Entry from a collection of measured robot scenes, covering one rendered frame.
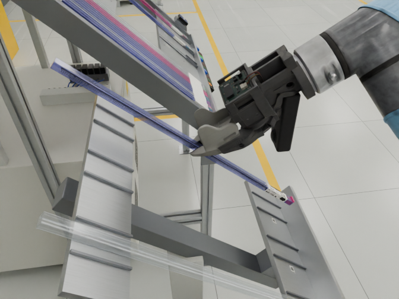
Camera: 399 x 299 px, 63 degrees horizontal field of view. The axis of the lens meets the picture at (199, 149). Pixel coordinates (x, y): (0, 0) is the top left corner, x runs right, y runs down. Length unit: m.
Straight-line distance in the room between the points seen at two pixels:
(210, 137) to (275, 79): 0.13
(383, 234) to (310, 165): 0.52
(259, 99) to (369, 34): 0.16
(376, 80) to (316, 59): 0.08
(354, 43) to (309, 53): 0.06
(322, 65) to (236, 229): 1.23
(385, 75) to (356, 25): 0.07
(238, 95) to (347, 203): 1.46
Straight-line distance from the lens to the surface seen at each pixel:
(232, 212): 1.69
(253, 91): 0.46
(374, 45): 0.50
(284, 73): 0.49
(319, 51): 0.49
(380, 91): 0.50
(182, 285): 0.65
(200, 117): 0.54
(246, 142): 0.50
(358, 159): 2.17
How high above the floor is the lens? 1.32
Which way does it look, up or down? 41 degrees down
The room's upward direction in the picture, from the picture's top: straight up
